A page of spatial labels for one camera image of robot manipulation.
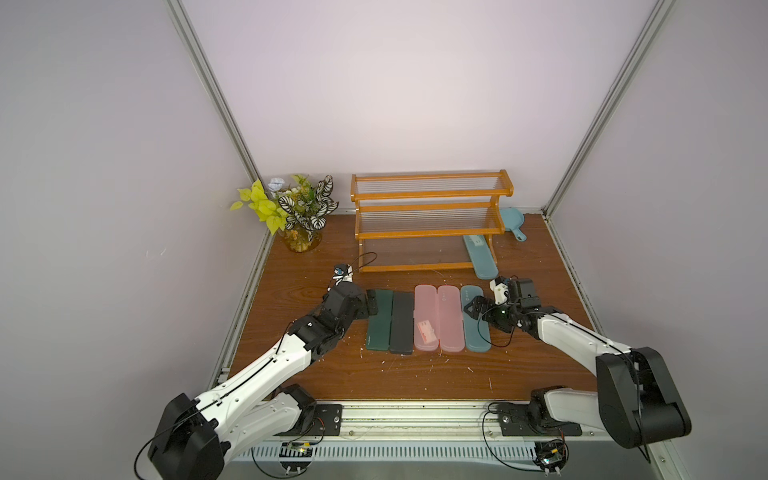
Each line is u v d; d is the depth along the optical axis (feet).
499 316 2.59
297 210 2.89
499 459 2.24
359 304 2.01
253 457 2.15
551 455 2.28
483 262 3.39
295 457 2.35
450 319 2.95
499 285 2.73
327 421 2.38
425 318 2.94
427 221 3.11
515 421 2.37
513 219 3.95
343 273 2.28
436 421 2.44
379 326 2.88
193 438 1.26
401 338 2.81
